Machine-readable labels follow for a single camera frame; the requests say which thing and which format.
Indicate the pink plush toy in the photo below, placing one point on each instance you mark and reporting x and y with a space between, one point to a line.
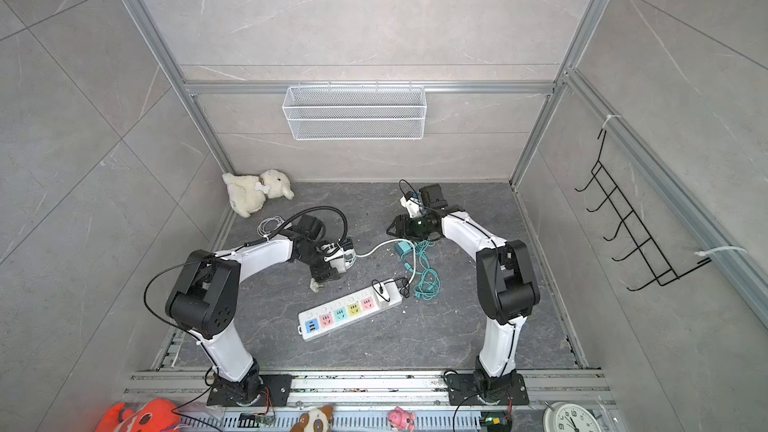
401 420

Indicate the black wire hook rack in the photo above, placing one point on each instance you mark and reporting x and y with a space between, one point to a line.
631 225

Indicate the white black-cabled plug adapter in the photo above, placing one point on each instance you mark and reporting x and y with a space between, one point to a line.
392 290

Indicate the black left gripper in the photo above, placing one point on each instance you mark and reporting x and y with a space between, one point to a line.
326 272

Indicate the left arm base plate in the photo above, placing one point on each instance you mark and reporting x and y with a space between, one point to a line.
252 391

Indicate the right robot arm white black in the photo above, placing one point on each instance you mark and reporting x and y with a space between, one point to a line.
506 285

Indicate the white charger with cable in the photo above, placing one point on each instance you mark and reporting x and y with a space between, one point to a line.
271 226

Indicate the white wire mesh basket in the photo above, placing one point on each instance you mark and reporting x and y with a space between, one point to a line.
336 113

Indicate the white power strip colourful sockets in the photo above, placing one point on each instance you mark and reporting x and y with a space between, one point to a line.
339 313

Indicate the white alarm clock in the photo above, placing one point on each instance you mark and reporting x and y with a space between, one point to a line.
569 417

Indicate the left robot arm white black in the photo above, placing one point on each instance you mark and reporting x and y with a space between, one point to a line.
203 301

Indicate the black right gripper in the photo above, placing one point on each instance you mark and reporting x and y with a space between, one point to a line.
404 228

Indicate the red plush toy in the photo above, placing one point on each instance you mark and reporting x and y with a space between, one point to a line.
155 416

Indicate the brown white plush dog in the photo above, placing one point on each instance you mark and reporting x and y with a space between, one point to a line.
315 420

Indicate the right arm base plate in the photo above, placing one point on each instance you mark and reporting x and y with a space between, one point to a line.
478 389

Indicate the white plush lamb toy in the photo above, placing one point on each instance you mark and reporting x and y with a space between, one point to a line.
248 194

